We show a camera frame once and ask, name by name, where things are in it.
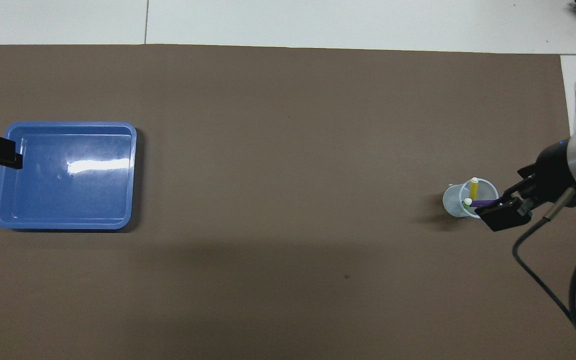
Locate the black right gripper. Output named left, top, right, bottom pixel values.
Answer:
left=475, top=141, right=576, bottom=232

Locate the translucent plastic cup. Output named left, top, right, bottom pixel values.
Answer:
left=442, top=178, right=500, bottom=220

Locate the blue plastic tray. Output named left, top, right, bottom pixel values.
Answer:
left=0, top=121, right=138, bottom=231

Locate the brown table mat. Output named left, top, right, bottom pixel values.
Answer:
left=0, top=44, right=576, bottom=360

